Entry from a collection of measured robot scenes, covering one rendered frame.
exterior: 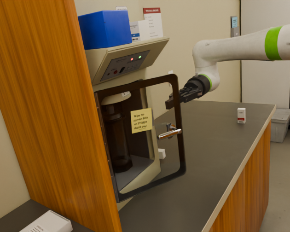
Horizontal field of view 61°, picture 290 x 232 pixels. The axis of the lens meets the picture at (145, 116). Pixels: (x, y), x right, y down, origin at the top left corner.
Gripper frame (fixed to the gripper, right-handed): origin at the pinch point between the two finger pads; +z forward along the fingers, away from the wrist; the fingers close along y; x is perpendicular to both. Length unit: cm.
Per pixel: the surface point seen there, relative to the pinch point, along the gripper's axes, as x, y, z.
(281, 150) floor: 128, 10, -221
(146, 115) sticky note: 0.8, -2.6, 12.6
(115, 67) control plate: -16.9, -5.2, 20.9
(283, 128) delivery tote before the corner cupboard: 107, 8, -240
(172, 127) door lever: 7.5, 2.5, 5.1
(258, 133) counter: 34, 18, -57
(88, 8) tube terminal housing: -33.9, -11.7, 20.9
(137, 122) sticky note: 2.1, -4.3, 15.8
